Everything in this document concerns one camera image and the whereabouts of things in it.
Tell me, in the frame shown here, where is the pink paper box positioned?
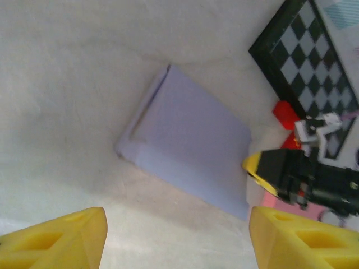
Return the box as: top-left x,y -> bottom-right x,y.
259,190 -> 359,235

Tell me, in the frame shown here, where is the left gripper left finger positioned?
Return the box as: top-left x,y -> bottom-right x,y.
0,206 -> 109,269

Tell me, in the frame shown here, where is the long red toy brick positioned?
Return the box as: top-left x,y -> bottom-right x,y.
271,100 -> 301,132

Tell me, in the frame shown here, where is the lilac paper box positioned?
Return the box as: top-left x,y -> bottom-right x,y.
113,64 -> 252,221

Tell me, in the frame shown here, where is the small red toy brick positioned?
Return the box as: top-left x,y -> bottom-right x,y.
281,131 -> 303,150

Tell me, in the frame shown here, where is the black grey chessboard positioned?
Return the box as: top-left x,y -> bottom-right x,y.
248,0 -> 359,169

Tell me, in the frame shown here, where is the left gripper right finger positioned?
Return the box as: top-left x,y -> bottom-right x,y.
249,206 -> 359,269

